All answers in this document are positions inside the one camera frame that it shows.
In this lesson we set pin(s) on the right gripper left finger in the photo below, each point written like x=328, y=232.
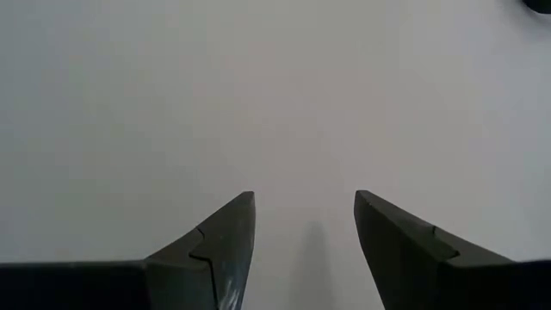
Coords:
x=206, y=267

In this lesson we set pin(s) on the black rubber band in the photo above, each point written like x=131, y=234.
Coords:
x=540, y=4

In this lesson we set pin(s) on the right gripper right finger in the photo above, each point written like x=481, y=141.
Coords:
x=409, y=267

